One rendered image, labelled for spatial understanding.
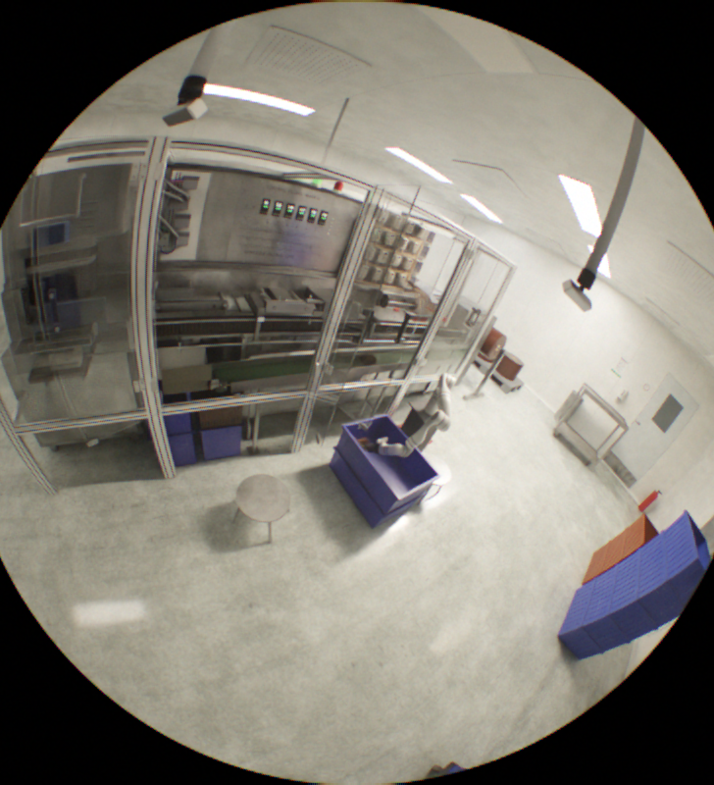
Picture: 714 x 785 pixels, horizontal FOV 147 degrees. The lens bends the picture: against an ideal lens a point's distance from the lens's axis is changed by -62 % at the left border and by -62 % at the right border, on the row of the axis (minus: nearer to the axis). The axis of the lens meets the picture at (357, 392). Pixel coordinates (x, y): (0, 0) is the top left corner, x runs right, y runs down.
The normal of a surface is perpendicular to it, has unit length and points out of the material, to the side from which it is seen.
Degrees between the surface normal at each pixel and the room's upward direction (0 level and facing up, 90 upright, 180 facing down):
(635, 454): 90
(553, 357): 90
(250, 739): 0
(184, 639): 0
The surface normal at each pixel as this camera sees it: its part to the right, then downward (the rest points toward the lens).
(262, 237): 0.52, 0.63
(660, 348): -0.79, 0.11
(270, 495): 0.32, -0.76
